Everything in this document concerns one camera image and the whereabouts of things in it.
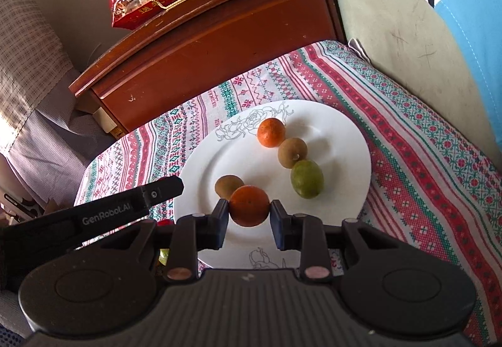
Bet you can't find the green fruit back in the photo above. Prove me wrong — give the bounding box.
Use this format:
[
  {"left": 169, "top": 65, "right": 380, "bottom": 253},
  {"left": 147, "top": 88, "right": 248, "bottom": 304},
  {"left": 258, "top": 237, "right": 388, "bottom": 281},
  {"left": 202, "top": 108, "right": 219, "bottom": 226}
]
[{"left": 158, "top": 248, "right": 169, "bottom": 265}]

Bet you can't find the green fruit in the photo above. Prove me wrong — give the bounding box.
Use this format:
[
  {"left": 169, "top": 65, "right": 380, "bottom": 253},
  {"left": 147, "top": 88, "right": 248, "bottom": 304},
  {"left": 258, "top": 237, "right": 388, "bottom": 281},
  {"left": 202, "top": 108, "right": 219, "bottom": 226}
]
[
  {"left": 290, "top": 159, "right": 324, "bottom": 199},
  {"left": 158, "top": 248, "right": 169, "bottom": 265}
]

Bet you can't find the green fruit front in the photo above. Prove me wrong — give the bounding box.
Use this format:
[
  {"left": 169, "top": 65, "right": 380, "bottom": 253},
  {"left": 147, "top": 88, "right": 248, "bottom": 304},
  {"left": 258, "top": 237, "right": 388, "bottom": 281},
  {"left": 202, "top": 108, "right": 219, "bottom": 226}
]
[{"left": 290, "top": 159, "right": 324, "bottom": 199}]

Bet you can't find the kiwi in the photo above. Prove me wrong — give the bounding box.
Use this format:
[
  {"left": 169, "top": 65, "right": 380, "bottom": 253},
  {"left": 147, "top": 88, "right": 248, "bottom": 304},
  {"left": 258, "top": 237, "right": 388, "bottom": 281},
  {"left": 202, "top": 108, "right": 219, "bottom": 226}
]
[
  {"left": 277, "top": 138, "right": 308, "bottom": 169},
  {"left": 214, "top": 174, "right": 244, "bottom": 200}
]

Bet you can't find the orange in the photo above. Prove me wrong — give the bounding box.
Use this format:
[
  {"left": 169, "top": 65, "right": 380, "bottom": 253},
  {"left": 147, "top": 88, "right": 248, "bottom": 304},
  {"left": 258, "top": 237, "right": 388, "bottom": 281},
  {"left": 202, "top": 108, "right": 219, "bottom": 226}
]
[
  {"left": 229, "top": 185, "right": 270, "bottom": 227},
  {"left": 257, "top": 117, "right": 286, "bottom": 148}
]

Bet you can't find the red tomato front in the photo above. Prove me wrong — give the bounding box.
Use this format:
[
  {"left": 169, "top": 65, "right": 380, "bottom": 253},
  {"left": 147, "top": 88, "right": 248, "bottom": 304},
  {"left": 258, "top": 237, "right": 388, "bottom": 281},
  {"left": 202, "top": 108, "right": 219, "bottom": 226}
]
[{"left": 157, "top": 220, "right": 174, "bottom": 227}]

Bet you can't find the white floral plate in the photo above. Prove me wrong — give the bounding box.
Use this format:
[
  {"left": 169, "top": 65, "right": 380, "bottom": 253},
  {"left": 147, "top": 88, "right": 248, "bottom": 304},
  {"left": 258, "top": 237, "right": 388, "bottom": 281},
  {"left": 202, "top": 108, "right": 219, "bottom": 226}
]
[{"left": 173, "top": 99, "right": 373, "bottom": 270}]

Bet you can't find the grey checked curtain cloth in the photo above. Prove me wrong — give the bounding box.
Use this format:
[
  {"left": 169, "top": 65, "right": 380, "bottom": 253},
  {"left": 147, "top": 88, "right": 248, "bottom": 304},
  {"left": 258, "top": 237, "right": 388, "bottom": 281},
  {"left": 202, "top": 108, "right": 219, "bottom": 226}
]
[{"left": 1, "top": 0, "right": 114, "bottom": 209}]

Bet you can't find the patterned tablecloth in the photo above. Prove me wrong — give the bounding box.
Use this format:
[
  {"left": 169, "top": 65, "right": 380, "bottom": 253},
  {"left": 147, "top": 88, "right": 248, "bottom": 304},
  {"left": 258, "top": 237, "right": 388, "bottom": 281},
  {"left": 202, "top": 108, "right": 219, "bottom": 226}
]
[{"left": 77, "top": 41, "right": 501, "bottom": 345}]

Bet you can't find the cardboard box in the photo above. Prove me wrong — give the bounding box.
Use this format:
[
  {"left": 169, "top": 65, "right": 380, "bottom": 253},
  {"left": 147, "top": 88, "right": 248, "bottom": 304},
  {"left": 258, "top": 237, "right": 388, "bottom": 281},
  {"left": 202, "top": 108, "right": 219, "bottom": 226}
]
[{"left": 76, "top": 91, "right": 126, "bottom": 140}]

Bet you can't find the beige sofa cushion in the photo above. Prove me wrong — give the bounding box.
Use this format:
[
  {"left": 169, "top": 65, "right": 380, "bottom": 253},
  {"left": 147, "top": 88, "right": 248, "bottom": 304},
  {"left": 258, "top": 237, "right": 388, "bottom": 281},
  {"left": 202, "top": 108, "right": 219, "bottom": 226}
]
[{"left": 338, "top": 0, "right": 500, "bottom": 157}]

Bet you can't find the wooden cabinet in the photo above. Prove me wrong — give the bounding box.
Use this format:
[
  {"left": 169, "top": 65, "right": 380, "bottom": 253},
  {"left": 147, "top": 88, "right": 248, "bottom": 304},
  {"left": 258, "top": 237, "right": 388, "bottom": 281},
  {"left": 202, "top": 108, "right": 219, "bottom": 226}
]
[{"left": 70, "top": 0, "right": 345, "bottom": 132}]

